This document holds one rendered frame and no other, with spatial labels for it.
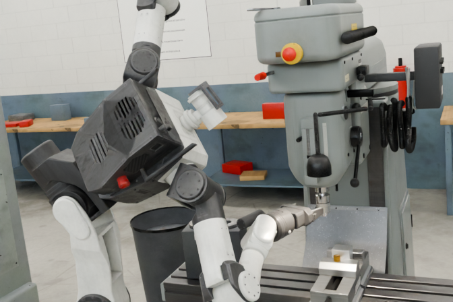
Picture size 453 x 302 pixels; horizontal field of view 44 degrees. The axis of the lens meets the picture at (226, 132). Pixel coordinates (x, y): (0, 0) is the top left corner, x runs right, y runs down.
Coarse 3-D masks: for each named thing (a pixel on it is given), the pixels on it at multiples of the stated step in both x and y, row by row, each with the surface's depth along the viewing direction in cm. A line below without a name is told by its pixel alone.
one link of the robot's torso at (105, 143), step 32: (128, 96) 151; (160, 96) 163; (96, 128) 156; (128, 128) 149; (160, 128) 147; (192, 128) 165; (96, 160) 155; (128, 160) 148; (160, 160) 156; (192, 160) 158; (96, 192) 159; (128, 192) 160
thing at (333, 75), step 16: (288, 64) 174; (304, 64) 172; (320, 64) 170; (336, 64) 168; (352, 64) 180; (272, 80) 177; (288, 80) 175; (304, 80) 173; (320, 80) 171; (336, 80) 169; (352, 80) 180
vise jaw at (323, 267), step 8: (320, 264) 189; (328, 264) 188; (336, 264) 187; (344, 264) 186; (352, 264) 185; (320, 272) 188; (328, 272) 187; (336, 272) 186; (344, 272) 185; (352, 272) 184
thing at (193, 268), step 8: (192, 224) 211; (232, 224) 206; (184, 232) 208; (192, 232) 207; (232, 232) 204; (240, 232) 204; (184, 240) 209; (192, 240) 208; (232, 240) 204; (240, 240) 204; (184, 248) 210; (192, 248) 209; (240, 248) 204; (192, 256) 209; (240, 256) 205; (192, 264) 210; (200, 264) 209; (192, 272) 211; (200, 272) 210
